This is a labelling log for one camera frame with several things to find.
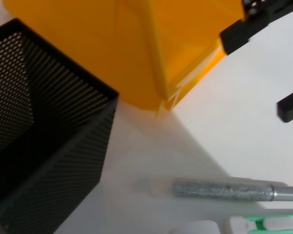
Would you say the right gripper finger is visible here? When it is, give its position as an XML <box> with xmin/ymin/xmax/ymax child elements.
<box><xmin>276</xmin><ymin>88</ymin><xmax>293</xmax><ymax>123</ymax></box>
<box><xmin>219</xmin><ymin>0</ymin><xmax>293</xmax><ymax>56</ymax></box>

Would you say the grey glitter pen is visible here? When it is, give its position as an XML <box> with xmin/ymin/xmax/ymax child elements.
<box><xmin>172</xmin><ymin>178</ymin><xmax>293</xmax><ymax>203</ymax></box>

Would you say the green utility knife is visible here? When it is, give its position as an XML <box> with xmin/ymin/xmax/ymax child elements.
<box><xmin>225</xmin><ymin>214</ymin><xmax>293</xmax><ymax>234</ymax></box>

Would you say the black mesh pen holder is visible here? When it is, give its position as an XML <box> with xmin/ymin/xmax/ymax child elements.
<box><xmin>0</xmin><ymin>18</ymin><xmax>120</xmax><ymax>234</ymax></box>

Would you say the yellow plastic bin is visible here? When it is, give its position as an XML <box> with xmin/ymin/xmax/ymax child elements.
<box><xmin>2</xmin><ymin>0</ymin><xmax>247</xmax><ymax>117</ymax></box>

